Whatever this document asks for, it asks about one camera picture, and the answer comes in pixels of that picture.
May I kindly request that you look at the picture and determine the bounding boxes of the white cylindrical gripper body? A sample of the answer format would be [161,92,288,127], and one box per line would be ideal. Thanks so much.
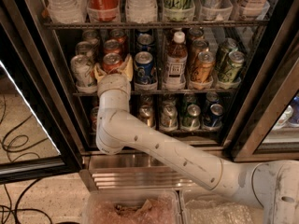
[97,73,131,96]

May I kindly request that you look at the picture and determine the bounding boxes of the green can bottom shelf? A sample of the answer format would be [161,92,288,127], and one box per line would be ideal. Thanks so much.
[182,105,201,129]

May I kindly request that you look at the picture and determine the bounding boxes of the blue pepsi can front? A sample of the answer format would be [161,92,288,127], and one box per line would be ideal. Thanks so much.
[135,51,155,85]

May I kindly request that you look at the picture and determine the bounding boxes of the black floor cables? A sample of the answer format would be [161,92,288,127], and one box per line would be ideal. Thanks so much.
[0,93,54,224]

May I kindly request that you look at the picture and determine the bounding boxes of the white-orange can bottom shelf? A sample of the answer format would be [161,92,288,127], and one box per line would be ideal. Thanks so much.
[160,105,178,128]

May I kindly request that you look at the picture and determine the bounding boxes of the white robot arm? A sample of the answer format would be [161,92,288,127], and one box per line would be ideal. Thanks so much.
[94,71,299,224]

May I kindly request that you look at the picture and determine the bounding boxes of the white can front middle shelf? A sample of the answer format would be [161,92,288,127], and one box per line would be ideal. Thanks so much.
[71,55,95,88]

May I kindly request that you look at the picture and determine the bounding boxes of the clear water bottle top left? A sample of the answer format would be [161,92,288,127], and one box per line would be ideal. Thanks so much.
[47,0,87,24]

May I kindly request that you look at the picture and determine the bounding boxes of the clear water bottle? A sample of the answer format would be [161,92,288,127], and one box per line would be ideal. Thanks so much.
[125,0,158,23]
[47,0,87,24]

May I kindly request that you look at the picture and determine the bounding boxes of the green can front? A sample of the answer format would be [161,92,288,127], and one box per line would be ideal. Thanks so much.
[218,50,245,83]

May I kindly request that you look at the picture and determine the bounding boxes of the orange can front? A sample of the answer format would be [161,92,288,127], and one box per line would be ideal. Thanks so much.
[191,51,215,83]

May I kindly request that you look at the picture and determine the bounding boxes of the clear bin with brown wrap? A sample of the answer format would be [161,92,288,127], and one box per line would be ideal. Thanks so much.
[81,189,182,224]

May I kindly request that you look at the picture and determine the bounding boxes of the blue can bottom shelf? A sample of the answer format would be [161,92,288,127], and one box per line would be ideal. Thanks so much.
[203,104,224,127]

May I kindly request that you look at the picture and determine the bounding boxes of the red coke can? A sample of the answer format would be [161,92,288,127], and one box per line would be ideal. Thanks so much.
[102,53,122,74]
[104,39,122,55]
[109,29,127,46]

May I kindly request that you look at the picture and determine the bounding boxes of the white can shelf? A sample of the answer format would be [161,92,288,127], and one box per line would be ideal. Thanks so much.
[71,55,95,88]
[76,41,93,57]
[82,30,100,46]

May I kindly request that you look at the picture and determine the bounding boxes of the orange can rear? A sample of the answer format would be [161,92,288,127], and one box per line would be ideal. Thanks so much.
[187,27,205,41]

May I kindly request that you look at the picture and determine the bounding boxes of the clear water bottle top middle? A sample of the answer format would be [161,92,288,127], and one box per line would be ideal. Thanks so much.
[125,0,158,23]

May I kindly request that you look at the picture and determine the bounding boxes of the yellow-white gripper finger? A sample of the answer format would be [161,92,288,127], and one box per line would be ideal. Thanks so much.
[93,63,107,82]
[121,54,134,81]

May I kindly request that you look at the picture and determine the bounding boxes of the open fridge glass door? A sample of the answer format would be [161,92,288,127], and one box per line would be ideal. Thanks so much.
[0,7,81,184]

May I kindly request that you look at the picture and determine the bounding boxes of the brown tea bottle white cap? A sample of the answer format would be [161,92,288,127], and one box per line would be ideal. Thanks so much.
[164,31,188,85]

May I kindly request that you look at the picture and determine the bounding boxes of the blue pepsi can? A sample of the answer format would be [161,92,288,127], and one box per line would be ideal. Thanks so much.
[135,51,155,85]
[136,34,154,52]

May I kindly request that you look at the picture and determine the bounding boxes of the white can rear middle shelf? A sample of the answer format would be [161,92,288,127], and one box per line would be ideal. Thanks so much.
[82,30,100,46]

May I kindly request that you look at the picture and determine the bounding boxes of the clear bin with bubble wrap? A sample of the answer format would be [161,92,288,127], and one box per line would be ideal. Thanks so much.
[179,187,263,224]

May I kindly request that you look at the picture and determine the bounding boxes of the brown can bottom shelf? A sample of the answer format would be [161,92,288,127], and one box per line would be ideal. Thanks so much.
[138,105,155,128]

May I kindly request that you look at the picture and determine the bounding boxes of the green can rear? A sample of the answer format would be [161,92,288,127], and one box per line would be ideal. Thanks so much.
[215,37,238,71]

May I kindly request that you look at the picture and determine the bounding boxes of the red can bottom shelf front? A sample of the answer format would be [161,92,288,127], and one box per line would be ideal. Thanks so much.
[90,106,99,132]

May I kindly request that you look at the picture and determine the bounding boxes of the orange can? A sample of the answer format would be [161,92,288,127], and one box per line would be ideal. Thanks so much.
[189,38,209,65]
[187,27,205,41]
[191,51,215,83]

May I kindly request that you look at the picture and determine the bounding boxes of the blue pepsi can rear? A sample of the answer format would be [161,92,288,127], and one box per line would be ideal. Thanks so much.
[136,34,154,52]

